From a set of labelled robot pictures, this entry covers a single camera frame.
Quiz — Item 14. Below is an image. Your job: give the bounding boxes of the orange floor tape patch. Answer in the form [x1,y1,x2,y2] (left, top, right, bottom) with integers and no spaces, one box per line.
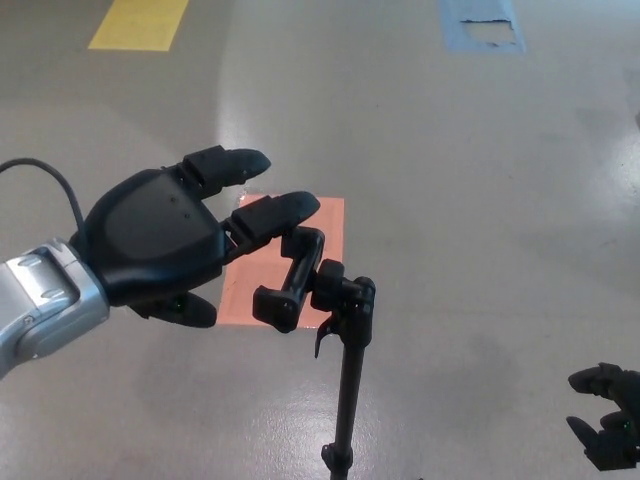
[217,194,346,327]

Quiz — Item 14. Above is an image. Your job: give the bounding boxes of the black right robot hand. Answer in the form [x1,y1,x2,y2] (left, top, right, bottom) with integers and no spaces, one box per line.
[565,362,640,472]

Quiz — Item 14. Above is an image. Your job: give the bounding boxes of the torn blue floor tape patch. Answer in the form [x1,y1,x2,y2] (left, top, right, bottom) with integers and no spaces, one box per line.
[436,0,527,54]

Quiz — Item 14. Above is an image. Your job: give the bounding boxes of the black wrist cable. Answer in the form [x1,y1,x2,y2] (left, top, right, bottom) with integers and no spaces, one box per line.
[0,157,87,237]

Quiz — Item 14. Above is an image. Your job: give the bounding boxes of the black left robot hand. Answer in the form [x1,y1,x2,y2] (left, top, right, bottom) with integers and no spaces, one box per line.
[69,145,321,330]

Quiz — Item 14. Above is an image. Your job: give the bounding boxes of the black phone stand tripod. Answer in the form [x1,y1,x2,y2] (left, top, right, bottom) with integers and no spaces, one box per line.
[252,225,377,480]

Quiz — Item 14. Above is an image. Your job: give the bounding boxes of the yellow floor tape patch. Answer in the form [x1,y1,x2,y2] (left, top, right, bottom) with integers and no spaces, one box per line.
[87,0,192,51]

